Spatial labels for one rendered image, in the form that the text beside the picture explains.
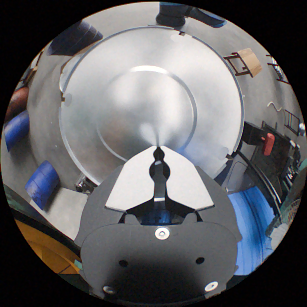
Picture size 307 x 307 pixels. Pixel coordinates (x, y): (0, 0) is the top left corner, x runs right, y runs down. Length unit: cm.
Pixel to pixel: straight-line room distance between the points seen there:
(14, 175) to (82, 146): 323
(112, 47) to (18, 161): 328
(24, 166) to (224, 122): 346
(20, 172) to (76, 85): 326
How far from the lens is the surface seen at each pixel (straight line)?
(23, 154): 337
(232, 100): 16
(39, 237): 41
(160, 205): 24
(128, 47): 15
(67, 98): 19
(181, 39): 16
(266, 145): 34
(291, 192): 136
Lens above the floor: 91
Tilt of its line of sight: 58 degrees down
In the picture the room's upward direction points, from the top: 178 degrees counter-clockwise
